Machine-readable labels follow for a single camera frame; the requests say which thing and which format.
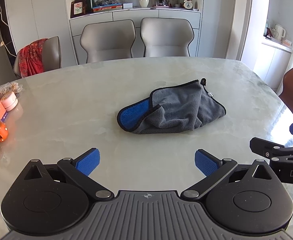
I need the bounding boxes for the clear snack bag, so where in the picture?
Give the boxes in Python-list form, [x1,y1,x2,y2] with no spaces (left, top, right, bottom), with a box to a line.
[0,82,23,96]

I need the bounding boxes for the red patterned cloth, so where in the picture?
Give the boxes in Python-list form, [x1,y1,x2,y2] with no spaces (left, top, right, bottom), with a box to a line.
[18,38,47,77]

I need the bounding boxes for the left beige dining chair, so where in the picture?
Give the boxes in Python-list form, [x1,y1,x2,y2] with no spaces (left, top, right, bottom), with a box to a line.
[80,20,136,63]

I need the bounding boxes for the small white box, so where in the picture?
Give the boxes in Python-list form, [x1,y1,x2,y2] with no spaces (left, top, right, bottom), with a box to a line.
[123,3,133,9]

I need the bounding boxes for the pink round container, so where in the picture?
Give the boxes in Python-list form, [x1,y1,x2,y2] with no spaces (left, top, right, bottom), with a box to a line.
[1,92,18,112]

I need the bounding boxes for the small alarm clock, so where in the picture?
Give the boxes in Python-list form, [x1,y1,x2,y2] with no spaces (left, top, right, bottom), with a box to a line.
[183,0,193,10]

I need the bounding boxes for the grey blue microfiber towel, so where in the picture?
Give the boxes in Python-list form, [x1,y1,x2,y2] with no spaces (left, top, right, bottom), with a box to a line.
[117,78,227,134]

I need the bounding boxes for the white electric kettle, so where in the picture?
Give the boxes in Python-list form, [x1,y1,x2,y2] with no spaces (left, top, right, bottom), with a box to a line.
[272,24,286,42]

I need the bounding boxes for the beige chair with cloth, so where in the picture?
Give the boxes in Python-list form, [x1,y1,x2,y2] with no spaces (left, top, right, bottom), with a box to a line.
[13,36,61,78]

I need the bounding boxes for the beige dining chair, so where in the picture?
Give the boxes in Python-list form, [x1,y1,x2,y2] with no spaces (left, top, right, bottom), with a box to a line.
[80,20,136,63]
[140,17,198,57]

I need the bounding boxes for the right beige dining chair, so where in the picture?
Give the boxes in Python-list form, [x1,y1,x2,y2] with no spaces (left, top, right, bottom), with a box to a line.
[140,17,198,57]

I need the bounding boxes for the framed flower picture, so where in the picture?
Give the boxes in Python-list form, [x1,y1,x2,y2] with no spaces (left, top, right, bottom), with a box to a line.
[70,0,86,18]

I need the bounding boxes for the white sideboard cabinet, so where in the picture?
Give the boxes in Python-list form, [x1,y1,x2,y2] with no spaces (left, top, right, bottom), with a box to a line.
[69,8,201,64]

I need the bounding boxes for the stack of books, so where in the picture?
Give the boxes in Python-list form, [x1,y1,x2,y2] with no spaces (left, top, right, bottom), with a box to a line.
[92,3,123,13]

